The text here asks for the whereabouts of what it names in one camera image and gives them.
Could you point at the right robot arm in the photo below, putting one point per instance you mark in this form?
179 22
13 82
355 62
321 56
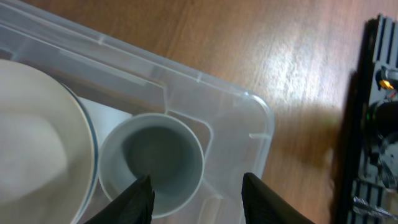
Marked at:
369 179

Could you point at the grey cup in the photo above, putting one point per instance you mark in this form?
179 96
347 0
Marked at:
157 145

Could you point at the white label in bin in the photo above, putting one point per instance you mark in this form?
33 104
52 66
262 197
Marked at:
104 118

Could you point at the beige plate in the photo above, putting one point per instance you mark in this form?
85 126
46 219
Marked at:
45 148

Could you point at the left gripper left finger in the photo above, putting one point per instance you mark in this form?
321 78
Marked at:
134 205

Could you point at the clear plastic storage bin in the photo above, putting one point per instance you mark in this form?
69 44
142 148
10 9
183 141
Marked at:
234 126

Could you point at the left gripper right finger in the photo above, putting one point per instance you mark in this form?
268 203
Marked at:
262 205

